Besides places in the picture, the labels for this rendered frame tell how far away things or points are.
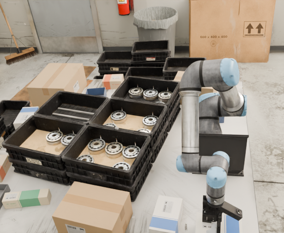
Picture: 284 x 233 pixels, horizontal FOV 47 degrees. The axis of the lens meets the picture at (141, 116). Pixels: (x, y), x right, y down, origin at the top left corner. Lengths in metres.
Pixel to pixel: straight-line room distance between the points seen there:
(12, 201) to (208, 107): 1.15
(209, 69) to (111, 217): 0.77
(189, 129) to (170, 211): 0.42
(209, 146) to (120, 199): 0.54
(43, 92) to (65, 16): 2.69
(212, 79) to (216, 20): 3.13
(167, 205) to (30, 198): 0.72
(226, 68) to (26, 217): 1.24
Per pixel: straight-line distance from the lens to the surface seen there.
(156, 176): 1.89
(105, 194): 1.62
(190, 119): 1.42
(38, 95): 2.58
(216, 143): 1.75
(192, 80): 1.42
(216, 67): 1.40
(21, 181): 2.08
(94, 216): 1.55
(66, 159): 1.76
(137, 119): 2.10
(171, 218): 1.59
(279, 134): 3.38
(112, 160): 1.83
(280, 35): 4.87
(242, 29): 4.54
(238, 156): 1.81
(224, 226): 1.57
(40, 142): 2.09
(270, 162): 3.06
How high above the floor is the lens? 2.05
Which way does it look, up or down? 35 degrees down
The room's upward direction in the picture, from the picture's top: 6 degrees counter-clockwise
